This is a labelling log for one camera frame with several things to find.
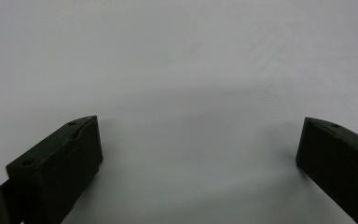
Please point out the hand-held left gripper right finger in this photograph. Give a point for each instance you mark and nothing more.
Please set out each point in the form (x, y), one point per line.
(341, 165)

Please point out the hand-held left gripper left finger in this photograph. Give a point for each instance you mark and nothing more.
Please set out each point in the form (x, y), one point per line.
(56, 168)

